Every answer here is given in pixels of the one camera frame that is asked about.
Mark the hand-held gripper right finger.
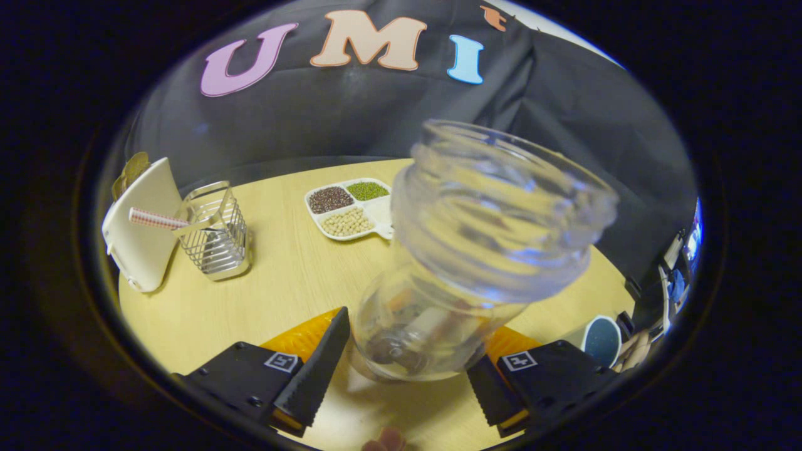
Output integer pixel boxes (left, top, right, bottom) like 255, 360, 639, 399
467, 325, 618, 438

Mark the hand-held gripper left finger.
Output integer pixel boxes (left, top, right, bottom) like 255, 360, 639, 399
172, 307, 351, 438

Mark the white cup with blue inside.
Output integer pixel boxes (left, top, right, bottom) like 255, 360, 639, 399
561, 314, 623, 369

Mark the clear plastic bottle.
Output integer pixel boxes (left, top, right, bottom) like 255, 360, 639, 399
348, 119, 620, 383

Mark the wooden table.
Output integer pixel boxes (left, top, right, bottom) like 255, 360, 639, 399
118, 157, 637, 451

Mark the pile of pale soybeans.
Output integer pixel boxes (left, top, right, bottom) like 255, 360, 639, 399
321, 208, 375, 237

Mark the pile of dark brown beans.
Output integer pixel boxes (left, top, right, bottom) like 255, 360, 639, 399
309, 187, 355, 214

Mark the white divided tray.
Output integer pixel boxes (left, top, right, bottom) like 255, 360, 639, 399
305, 177, 397, 242

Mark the pile of green beans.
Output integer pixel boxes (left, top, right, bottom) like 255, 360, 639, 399
346, 182, 390, 202

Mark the red and white striped straw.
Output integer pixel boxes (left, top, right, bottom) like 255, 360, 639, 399
128, 207, 190, 230

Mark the blue lit screen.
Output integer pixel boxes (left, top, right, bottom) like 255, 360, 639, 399
685, 200, 704, 267

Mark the black backdrop cloth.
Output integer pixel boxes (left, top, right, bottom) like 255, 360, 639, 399
122, 0, 699, 295

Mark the golden brown object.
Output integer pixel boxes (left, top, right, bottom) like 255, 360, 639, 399
112, 152, 151, 201

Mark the metal wire holder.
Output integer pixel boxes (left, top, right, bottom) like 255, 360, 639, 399
172, 180, 253, 281

